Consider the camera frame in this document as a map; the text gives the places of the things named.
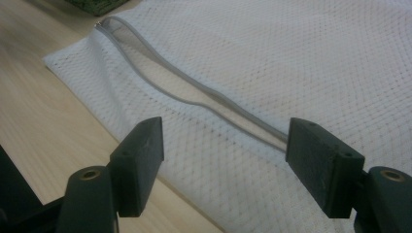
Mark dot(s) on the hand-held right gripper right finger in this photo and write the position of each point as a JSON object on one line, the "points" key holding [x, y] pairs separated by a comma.
{"points": [[324, 168]]}

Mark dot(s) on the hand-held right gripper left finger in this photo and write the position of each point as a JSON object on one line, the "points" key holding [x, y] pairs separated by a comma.
{"points": [[137, 168]]}

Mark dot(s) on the dark green cloth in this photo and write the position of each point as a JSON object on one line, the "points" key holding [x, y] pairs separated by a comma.
{"points": [[97, 6]]}

